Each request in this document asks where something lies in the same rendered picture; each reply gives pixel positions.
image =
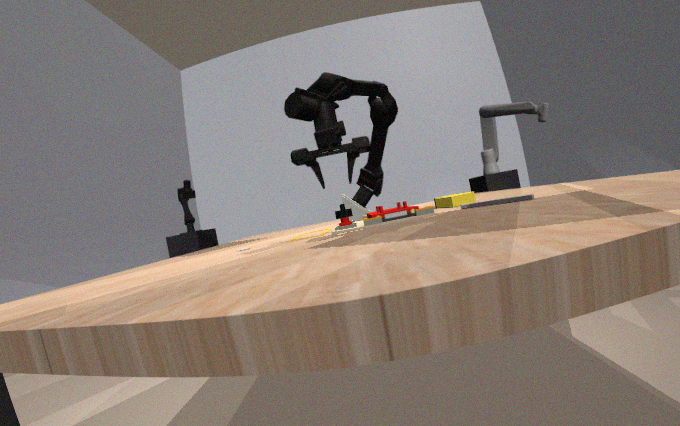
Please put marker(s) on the yellow block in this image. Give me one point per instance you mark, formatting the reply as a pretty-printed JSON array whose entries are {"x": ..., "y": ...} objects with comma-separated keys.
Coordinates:
[{"x": 455, "y": 200}]

